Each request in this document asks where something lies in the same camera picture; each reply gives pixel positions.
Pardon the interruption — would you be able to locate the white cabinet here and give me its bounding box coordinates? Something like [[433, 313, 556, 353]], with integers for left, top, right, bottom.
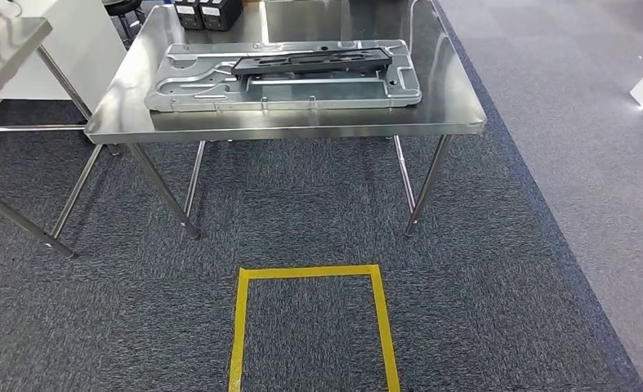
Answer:
[[0, 0, 127, 101]]

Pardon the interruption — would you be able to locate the black round stool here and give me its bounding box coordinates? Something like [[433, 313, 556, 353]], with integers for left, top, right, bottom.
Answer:
[[104, 0, 146, 42]]

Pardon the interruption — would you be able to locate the black plastic plate frame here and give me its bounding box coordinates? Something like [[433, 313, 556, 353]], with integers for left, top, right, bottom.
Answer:
[[230, 47, 394, 76]]

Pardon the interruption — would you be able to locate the grey stamped metal panel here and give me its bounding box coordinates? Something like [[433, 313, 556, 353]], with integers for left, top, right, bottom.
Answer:
[[145, 39, 423, 113]]

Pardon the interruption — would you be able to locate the stainless steel workbench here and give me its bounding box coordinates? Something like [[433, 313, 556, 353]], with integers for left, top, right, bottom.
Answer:
[[84, 0, 487, 240]]

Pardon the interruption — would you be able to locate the black box with white label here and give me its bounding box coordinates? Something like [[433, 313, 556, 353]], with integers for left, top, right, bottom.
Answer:
[[173, 0, 206, 31], [199, 0, 243, 32]]

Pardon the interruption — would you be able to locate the stainless steel side table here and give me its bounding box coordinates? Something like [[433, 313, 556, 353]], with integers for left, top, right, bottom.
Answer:
[[0, 16, 123, 260]]

